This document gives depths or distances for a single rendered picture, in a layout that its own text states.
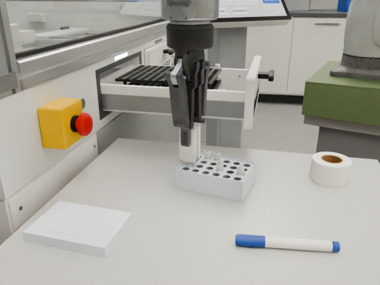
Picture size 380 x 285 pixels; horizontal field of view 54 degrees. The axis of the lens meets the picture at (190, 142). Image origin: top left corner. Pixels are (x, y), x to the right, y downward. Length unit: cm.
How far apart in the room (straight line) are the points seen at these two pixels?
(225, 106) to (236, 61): 115
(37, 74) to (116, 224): 27
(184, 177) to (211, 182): 5
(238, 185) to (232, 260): 15
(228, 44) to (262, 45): 197
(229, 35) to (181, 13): 132
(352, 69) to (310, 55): 274
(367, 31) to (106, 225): 86
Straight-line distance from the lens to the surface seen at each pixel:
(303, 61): 390
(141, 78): 88
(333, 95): 108
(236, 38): 191
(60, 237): 55
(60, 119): 64
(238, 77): 102
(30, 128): 65
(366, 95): 107
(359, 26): 115
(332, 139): 120
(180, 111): 59
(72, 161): 77
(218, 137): 199
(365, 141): 119
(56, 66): 71
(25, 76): 64
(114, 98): 85
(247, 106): 76
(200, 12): 57
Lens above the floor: 109
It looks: 22 degrees down
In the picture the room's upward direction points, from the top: straight up
